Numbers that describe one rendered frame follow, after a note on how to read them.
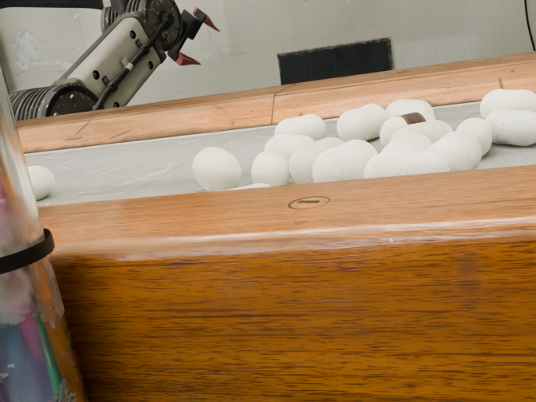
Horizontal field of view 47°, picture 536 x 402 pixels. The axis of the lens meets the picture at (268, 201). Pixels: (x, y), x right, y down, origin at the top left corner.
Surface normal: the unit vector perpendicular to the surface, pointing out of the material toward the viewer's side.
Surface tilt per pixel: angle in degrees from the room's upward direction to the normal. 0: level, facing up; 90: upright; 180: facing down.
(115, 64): 90
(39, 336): 90
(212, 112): 45
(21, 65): 90
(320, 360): 90
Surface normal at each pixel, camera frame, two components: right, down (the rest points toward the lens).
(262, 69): -0.33, 0.29
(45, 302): 0.90, -0.03
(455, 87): -0.30, -0.47
